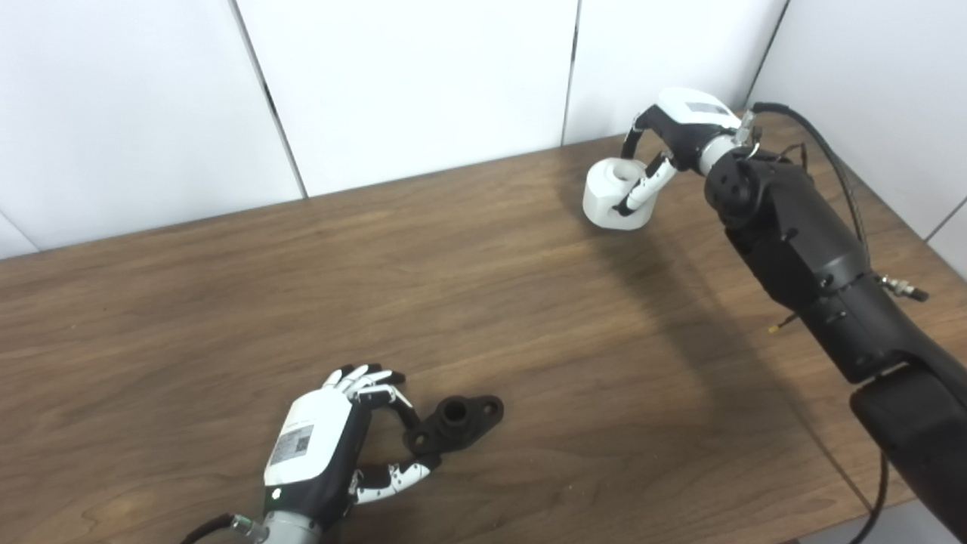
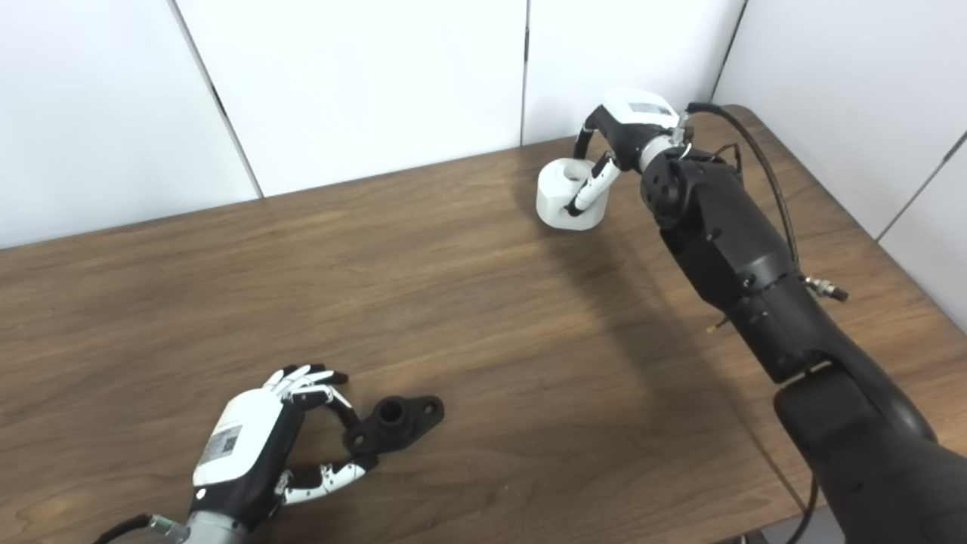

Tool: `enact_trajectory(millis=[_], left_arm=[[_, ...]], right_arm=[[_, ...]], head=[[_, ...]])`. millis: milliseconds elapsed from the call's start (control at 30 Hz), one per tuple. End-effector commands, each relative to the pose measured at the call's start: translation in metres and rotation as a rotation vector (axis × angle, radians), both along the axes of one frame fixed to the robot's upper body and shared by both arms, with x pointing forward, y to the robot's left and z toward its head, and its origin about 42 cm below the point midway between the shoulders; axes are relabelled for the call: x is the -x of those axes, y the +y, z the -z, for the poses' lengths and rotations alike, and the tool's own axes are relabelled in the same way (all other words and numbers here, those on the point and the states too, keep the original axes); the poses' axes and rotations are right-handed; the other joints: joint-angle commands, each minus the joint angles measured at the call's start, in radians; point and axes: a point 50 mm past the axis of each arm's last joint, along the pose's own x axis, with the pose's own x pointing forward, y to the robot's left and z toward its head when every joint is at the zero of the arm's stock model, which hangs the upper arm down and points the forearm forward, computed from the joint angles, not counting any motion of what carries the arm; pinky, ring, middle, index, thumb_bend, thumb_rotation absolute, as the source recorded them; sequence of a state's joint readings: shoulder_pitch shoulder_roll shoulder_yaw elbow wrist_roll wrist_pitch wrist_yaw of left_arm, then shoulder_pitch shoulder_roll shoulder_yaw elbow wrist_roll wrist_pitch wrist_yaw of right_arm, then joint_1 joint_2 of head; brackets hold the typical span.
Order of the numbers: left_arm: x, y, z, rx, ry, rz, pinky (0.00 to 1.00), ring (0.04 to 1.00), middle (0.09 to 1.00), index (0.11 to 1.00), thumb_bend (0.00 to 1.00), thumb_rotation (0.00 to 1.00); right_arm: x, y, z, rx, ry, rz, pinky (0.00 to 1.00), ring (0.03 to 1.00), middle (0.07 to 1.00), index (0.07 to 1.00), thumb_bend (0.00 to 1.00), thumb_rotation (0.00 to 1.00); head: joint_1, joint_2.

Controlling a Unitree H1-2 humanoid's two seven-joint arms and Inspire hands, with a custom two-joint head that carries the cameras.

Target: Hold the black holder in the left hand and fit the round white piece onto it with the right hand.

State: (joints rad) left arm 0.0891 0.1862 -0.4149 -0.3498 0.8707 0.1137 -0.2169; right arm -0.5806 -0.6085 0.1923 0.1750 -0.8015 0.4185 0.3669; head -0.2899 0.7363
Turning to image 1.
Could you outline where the thick black left wrist cable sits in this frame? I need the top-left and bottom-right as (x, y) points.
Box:
(180, 514), (269, 544)

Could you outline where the round white piece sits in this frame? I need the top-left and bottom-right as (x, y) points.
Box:
(582, 158), (660, 231)

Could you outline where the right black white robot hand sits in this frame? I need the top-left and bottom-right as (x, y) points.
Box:
(612, 88), (745, 216)

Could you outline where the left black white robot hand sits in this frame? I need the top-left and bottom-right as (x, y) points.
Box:
(263, 364), (443, 530)

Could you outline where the black flanged holder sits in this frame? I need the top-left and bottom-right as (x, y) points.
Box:
(404, 394), (505, 456)

